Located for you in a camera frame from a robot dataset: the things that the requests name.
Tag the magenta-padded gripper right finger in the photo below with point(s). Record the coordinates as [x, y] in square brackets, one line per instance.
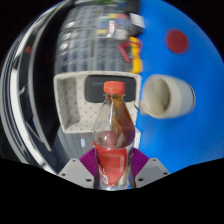
[150, 170]

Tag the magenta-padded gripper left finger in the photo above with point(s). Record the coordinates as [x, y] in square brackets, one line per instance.
[75, 171]

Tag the clear bottle with red label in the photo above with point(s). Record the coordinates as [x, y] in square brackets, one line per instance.
[113, 156]

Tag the dark grey upright box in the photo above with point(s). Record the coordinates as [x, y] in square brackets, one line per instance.
[71, 143]

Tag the white dotted tray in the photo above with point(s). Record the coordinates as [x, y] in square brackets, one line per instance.
[73, 106]

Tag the grey-white ceramic mug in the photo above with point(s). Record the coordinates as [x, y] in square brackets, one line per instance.
[180, 96]

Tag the black rounded case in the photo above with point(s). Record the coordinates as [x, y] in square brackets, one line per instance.
[95, 88]

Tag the black overhead shelf unit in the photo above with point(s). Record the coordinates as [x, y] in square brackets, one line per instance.
[23, 100]

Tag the yellow multimeter with red leads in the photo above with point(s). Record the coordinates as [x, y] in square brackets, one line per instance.
[136, 56]

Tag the grey small-parts drawer cabinet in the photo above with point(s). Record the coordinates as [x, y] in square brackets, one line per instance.
[80, 43]

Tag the flat round red coaster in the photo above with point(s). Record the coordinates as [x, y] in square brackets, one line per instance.
[177, 41]

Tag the clear box with coloured parts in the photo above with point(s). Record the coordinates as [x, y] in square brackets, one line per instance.
[111, 26]

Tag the black box with white label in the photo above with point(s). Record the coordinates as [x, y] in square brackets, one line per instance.
[137, 21]

